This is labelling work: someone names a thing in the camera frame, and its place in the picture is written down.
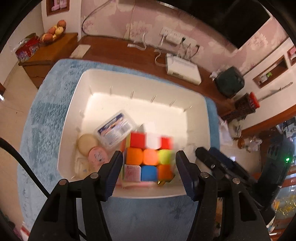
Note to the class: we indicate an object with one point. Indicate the white power strip adapter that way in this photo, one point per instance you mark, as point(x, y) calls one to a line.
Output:
point(174, 38)

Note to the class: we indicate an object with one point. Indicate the white plastic storage bin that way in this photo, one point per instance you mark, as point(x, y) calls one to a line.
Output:
point(143, 109)

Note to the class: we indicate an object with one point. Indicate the grey metal rod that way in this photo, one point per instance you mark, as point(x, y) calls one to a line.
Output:
point(275, 91)

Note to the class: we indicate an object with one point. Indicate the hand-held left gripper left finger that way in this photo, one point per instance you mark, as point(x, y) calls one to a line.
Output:
point(113, 171)

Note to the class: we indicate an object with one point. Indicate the blue plush blanket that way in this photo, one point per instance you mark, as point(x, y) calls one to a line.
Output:
point(41, 127)

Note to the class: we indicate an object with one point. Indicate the wooden wall niche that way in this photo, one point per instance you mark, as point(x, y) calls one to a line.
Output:
point(57, 12)
point(277, 67)

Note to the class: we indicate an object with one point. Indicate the dark green heater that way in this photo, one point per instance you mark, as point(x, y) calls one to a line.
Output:
point(229, 81)

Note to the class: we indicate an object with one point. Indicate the red tissue box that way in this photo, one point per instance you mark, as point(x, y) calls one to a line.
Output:
point(26, 48)

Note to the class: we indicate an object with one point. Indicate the black television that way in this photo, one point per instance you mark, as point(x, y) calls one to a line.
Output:
point(231, 23)

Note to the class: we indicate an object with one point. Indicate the white flat power strip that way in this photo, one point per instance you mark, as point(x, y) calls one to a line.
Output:
point(79, 51)

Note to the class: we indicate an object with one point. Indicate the small clear plastic bag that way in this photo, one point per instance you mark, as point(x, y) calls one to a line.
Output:
point(84, 168)

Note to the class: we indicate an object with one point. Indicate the long wooden cabinet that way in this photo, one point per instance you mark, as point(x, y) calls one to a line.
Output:
point(115, 53)

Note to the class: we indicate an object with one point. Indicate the wooden side cabinet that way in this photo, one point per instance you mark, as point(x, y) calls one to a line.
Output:
point(46, 60)

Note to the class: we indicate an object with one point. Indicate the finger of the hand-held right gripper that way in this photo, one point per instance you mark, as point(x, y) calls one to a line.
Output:
point(225, 158)
point(208, 160)

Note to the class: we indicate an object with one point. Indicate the clear plastic box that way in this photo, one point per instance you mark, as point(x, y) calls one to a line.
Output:
point(113, 129)

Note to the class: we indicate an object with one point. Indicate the white wall socket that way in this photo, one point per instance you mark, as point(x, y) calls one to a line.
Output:
point(190, 42)
point(164, 31)

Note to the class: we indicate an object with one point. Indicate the colourful puzzle cube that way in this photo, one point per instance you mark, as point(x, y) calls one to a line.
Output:
point(148, 157)

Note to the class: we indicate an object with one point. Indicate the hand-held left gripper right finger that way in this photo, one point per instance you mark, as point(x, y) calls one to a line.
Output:
point(185, 176)

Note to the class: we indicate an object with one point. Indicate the red lid jar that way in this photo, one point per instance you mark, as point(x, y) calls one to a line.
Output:
point(254, 100)

